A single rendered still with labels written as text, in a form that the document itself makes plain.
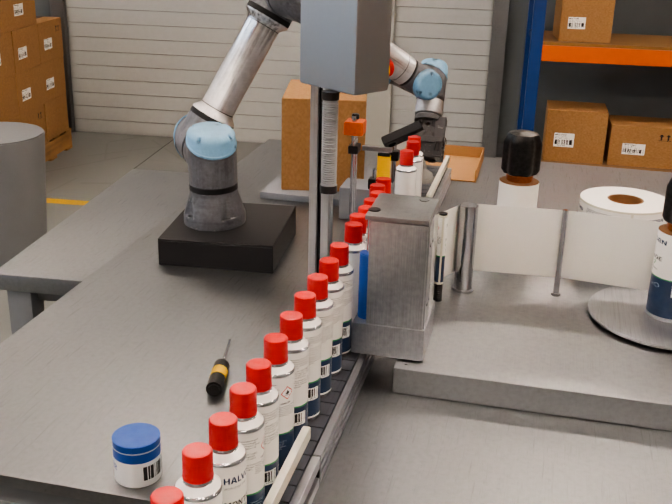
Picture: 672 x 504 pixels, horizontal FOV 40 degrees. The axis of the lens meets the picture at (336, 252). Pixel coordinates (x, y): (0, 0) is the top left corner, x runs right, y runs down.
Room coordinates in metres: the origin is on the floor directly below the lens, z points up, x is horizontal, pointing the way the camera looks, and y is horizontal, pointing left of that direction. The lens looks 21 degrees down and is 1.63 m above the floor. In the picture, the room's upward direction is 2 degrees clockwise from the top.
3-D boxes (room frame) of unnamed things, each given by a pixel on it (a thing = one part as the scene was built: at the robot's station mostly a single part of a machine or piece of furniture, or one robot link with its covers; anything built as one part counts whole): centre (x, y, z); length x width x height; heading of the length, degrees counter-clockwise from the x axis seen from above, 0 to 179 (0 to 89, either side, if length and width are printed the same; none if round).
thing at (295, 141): (2.70, 0.04, 0.99); 0.30 x 0.24 x 0.27; 178
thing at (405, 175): (2.14, -0.16, 0.98); 0.05 x 0.05 x 0.20
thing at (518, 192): (1.97, -0.41, 1.03); 0.09 x 0.09 x 0.30
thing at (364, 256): (1.50, -0.06, 0.98); 0.03 x 0.03 x 0.17
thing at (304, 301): (1.26, 0.04, 0.98); 0.05 x 0.05 x 0.20
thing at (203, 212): (2.12, 0.30, 0.95); 0.15 x 0.15 x 0.10
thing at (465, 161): (2.92, -0.34, 0.85); 0.30 x 0.26 x 0.04; 167
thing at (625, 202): (1.98, -0.65, 0.95); 0.20 x 0.20 x 0.14
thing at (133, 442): (1.15, 0.29, 0.86); 0.07 x 0.07 x 0.07
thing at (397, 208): (1.52, -0.12, 1.14); 0.14 x 0.11 x 0.01; 167
